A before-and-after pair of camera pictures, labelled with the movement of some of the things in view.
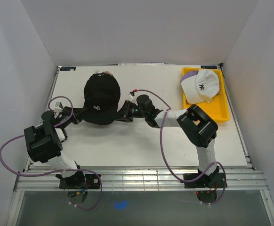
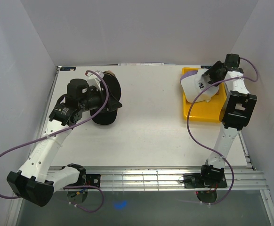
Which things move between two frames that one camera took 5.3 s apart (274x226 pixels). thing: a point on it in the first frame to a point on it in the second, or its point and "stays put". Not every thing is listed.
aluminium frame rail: (143, 180) stays put
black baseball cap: (101, 97) stays put
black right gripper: (126, 110) to (211, 71)
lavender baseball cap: (189, 74) stays put
